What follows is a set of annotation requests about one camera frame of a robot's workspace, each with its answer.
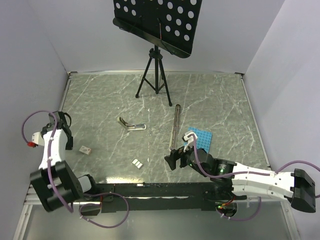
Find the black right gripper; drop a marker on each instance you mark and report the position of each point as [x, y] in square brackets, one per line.
[175, 154]

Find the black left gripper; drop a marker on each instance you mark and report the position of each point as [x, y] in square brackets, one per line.
[69, 145]

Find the metal staple magazine rail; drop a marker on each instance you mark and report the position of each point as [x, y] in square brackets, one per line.
[175, 127]

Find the grey staple box tray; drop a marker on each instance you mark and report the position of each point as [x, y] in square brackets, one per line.
[137, 163]

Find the small cardboard staple box lid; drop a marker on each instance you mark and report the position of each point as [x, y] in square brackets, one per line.
[85, 150]

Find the beige metal stapler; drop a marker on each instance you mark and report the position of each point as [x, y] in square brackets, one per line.
[130, 126]

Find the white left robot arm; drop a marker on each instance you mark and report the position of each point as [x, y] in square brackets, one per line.
[54, 182]

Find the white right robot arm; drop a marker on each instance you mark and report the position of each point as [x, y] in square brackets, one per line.
[237, 180]

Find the blue studded baseplate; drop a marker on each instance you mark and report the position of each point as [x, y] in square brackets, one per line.
[203, 138]

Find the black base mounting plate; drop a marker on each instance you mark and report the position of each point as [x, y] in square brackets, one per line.
[159, 196]

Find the black tripod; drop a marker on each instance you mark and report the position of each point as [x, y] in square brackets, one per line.
[160, 80]

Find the black perforated music stand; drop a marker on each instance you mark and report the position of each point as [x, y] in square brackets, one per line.
[167, 24]

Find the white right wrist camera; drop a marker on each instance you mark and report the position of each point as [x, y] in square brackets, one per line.
[190, 138]

